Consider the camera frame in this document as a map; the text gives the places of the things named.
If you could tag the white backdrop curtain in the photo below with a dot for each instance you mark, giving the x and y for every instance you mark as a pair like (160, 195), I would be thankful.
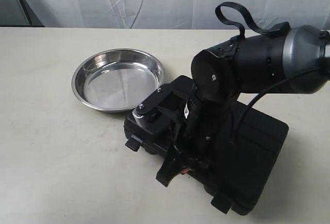
(173, 14)

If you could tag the black plastic tool case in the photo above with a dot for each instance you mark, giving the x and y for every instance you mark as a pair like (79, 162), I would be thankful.
(235, 175)

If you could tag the round steel pan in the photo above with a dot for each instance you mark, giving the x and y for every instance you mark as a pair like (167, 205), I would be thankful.
(117, 80)

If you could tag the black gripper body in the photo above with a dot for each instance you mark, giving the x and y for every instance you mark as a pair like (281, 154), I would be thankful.
(193, 138)

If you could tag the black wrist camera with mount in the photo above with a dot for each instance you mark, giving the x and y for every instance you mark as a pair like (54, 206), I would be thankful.
(166, 101)

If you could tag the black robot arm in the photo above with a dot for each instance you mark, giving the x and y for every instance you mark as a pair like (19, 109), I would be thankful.
(286, 61)

